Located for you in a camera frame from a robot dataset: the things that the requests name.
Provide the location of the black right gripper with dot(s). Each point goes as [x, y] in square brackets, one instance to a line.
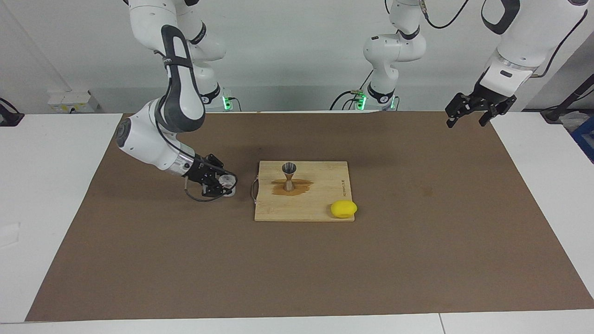
[197, 170]

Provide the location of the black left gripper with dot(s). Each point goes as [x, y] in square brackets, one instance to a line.
[485, 102]

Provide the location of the small clear plastic cup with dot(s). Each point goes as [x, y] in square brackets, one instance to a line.
[227, 183]

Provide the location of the steel double jigger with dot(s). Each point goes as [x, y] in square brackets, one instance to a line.
[288, 178]

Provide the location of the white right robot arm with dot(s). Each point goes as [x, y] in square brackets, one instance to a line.
[148, 144]

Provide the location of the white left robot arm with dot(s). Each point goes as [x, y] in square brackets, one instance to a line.
[394, 48]

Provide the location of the black tripod stand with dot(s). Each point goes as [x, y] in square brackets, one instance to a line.
[552, 115]

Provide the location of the large brown table mat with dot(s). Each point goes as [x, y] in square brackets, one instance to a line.
[185, 260]

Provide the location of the blue box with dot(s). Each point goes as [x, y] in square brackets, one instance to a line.
[585, 139]

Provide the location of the yellow lemon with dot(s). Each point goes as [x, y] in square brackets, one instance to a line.
[344, 208]

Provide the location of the white power strip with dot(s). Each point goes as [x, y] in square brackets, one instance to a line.
[69, 99]

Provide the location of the black stand base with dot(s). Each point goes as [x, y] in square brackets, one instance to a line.
[11, 119]

